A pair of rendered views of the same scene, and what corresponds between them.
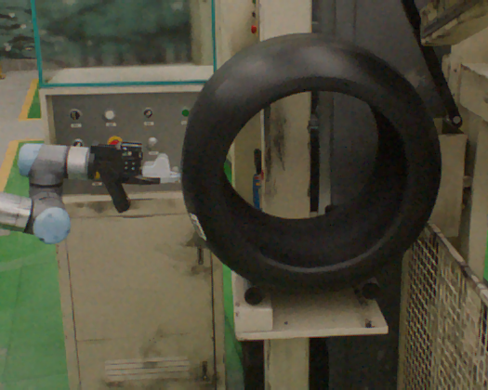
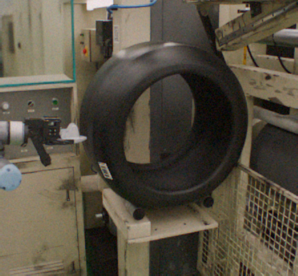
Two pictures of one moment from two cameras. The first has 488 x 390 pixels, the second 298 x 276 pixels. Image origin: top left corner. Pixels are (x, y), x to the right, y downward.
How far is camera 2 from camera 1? 0.49 m
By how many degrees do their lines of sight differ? 16
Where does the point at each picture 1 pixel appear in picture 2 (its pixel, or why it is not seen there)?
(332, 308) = (179, 217)
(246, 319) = (134, 230)
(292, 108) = not seen: hidden behind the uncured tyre
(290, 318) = (156, 226)
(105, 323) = (8, 245)
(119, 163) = (46, 131)
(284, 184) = (134, 141)
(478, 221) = (245, 155)
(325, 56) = (186, 51)
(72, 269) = not seen: outside the picture
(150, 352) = (38, 260)
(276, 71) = (157, 60)
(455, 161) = not seen: hidden behind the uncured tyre
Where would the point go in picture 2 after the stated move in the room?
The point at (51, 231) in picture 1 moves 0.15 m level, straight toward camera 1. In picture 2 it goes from (10, 181) to (26, 200)
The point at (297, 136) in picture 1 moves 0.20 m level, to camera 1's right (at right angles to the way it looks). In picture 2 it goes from (142, 110) to (186, 108)
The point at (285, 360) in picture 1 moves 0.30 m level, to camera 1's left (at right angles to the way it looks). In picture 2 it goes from (136, 254) to (73, 263)
